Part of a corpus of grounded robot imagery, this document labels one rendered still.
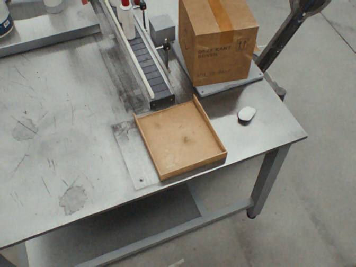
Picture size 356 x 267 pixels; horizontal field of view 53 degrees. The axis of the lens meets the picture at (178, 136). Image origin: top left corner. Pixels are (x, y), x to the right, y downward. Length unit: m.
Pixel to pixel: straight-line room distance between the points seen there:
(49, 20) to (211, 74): 0.84
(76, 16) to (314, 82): 1.79
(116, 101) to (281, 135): 0.67
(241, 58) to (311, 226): 1.14
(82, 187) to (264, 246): 1.16
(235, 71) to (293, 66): 1.49
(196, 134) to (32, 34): 0.91
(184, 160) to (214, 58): 0.41
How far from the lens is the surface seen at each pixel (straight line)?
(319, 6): 2.12
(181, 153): 1.33
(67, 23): 1.86
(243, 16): 1.44
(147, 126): 1.41
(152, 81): 1.50
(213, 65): 1.46
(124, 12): 1.62
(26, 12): 1.99
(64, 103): 1.56
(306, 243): 2.18
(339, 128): 2.67
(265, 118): 1.48
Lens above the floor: 1.96
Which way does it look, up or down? 55 degrees down
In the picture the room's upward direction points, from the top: straight up
